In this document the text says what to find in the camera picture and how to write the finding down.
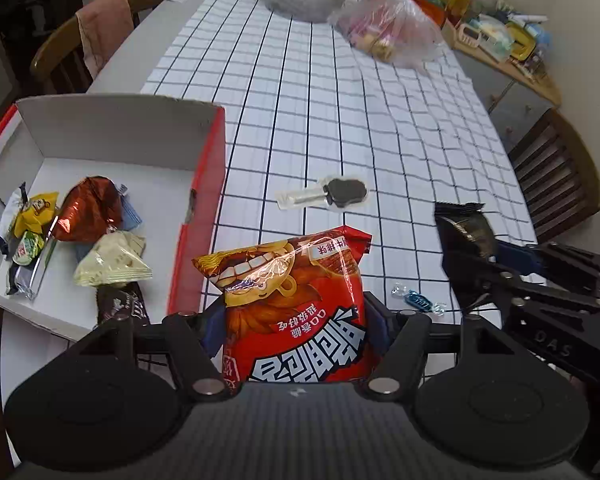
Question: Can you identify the wooden slatted chair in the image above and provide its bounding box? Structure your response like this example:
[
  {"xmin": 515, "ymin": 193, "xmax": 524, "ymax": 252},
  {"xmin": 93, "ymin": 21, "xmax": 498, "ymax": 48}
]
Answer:
[{"xmin": 507, "ymin": 108, "xmax": 600, "ymax": 246}]

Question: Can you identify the cream triangular snack packet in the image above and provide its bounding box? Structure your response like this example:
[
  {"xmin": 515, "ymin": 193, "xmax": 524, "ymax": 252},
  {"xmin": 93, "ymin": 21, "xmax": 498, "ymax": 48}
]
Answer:
[{"xmin": 73, "ymin": 230, "xmax": 153, "ymax": 288}]

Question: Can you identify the red and white cardboard box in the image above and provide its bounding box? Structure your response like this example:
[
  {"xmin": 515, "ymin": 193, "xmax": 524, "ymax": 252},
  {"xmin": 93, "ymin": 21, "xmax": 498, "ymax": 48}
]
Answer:
[{"xmin": 0, "ymin": 94, "xmax": 227, "ymax": 343}]

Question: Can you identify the yellow snack packet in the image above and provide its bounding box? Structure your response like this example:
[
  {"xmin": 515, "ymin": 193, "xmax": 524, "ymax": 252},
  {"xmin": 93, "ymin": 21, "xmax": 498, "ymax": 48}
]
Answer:
[{"xmin": 11, "ymin": 192, "xmax": 61, "ymax": 238}]

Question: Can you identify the brown foil snack packet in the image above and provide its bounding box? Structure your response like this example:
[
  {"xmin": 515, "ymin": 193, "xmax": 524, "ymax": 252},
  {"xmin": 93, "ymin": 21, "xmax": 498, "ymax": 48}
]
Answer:
[{"xmin": 52, "ymin": 176, "xmax": 126, "ymax": 243}]

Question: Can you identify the chocolate lollipop in clear pack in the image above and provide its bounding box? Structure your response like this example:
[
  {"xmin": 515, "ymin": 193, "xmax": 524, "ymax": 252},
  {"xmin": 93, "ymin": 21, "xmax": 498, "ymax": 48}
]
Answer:
[{"xmin": 275, "ymin": 176, "xmax": 371, "ymax": 210}]

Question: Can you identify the yellow box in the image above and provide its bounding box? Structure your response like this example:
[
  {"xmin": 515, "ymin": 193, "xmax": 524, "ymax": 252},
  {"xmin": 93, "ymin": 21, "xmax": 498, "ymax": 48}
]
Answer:
[{"xmin": 510, "ymin": 22, "xmax": 536, "ymax": 61}]

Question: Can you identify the teal and white packet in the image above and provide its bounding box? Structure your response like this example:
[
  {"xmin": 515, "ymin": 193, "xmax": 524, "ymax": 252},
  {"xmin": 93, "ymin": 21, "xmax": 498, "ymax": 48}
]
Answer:
[{"xmin": 480, "ymin": 15, "xmax": 513, "ymax": 56}]

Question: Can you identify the white checkered tablecloth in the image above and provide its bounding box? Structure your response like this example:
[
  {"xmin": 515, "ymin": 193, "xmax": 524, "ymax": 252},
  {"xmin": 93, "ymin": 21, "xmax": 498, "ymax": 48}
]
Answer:
[{"xmin": 140, "ymin": 0, "xmax": 538, "ymax": 386}]

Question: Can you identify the teal wrapped candy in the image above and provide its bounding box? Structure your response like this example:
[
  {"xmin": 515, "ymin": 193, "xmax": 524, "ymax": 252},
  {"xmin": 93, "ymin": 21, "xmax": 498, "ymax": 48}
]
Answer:
[{"xmin": 391, "ymin": 285, "xmax": 447, "ymax": 316}]

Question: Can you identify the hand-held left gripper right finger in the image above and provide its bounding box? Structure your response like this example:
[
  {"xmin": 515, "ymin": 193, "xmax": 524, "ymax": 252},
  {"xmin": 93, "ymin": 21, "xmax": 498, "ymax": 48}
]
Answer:
[{"xmin": 362, "ymin": 292, "xmax": 506, "ymax": 402}]

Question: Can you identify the black snack packet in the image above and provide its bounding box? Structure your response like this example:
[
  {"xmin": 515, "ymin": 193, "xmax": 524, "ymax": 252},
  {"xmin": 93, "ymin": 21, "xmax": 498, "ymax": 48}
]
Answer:
[{"xmin": 434, "ymin": 202, "xmax": 506, "ymax": 316}]

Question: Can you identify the red snack bag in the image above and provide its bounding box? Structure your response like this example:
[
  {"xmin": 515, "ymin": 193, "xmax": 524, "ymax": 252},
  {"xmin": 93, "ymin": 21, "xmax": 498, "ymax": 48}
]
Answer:
[{"xmin": 192, "ymin": 226, "xmax": 373, "ymax": 396}]

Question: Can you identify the wooden chair with curved back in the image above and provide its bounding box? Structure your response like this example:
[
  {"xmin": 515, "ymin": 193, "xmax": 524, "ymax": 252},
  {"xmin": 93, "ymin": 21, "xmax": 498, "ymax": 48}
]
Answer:
[{"xmin": 30, "ymin": 0, "xmax": 166, "ymax": 96}]

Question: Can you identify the light blue snack packet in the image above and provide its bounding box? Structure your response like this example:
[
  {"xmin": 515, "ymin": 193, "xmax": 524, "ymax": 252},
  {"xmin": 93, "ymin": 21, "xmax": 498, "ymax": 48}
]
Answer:
[{"xmin": 75, "ymin": 185, "xmax": 143, "ymax": 261}]

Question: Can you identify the dark brown snack packet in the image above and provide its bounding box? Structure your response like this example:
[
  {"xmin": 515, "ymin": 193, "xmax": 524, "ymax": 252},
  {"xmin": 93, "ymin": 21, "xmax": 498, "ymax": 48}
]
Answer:
[{"xmin": 96, "ymin": 282, "xmax": 151, "ymax": 326}]

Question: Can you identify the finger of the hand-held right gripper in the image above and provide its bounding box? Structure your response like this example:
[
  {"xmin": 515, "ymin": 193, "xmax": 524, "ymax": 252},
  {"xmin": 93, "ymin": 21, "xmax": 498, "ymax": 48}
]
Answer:
[
  {"xmin": 442, "ymin": 252, "xmax": 600, "ymax": 313},
  {"xmin": 494, "ymin": 239, "xmax": 600, "ymax": 288}
]

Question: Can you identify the white kitchen timer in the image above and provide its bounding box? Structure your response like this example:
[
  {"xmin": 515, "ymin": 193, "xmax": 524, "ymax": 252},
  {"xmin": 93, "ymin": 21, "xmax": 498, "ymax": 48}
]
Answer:
[{"xmin": 455, "ymin": 25, "xmax": 486, "ymax": 48}]

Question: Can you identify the green jelly cup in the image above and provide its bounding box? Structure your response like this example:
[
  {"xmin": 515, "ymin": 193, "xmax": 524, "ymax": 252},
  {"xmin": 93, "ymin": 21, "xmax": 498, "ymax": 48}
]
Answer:
[{"xmin": 12, "ymin": 230, "xmax": 46, "ymax": 266}]

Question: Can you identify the clear plastic bag of snacks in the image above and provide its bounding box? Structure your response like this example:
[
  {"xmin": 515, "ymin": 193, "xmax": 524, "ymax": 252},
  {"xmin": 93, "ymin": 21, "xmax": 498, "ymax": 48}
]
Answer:
[{"xmin": 330, "ymin": 0, "xmax": 453, "ymax": 68}]

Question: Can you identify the white blue-edged packet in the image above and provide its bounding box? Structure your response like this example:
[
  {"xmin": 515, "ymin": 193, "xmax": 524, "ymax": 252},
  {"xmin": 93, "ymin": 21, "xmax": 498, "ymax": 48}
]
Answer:
[{"xmin": 0, "ymin": 182, "xmax": 28, "ymax": 258}]

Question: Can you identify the wooden sideboard cabinet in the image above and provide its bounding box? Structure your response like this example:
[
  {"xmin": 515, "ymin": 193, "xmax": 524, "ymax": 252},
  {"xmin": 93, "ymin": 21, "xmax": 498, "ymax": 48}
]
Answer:
[{"xmin": 442, "ymin": 20, "xmax": 563, "ymax": 146}]

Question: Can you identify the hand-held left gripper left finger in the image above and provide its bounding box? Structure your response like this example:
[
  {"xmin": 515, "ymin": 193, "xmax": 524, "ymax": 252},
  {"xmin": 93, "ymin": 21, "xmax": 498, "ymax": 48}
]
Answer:
[{"xmin": 87, "ymin": 305, "xmax": 233, "ymax": 402}]

